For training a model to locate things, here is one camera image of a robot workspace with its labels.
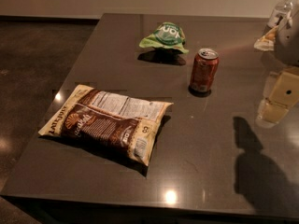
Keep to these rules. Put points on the grey robot gripper body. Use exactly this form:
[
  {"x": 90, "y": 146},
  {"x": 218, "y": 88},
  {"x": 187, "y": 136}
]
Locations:
[{"x": 288, "y": 42}]

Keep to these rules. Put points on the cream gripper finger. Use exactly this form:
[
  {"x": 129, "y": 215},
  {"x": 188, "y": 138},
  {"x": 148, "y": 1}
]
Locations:
[
  {"x": 267, "y": 41},
  {"x": 286, "y": 88}
]

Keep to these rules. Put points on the red coke can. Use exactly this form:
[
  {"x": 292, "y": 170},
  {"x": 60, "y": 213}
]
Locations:
[{"x": 205, "y": 65}]

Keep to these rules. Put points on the clear plastic water bottle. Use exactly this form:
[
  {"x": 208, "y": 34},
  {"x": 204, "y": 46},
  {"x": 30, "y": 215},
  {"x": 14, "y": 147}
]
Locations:
[{"x": 280, "y": 10}]

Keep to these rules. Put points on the green chip bag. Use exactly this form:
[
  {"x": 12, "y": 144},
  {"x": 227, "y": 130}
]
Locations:
[{"x": 167, "y": 36}]

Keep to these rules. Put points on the brown and cream chip bag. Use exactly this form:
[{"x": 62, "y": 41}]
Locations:
[{"x": 122, "y": 123}]

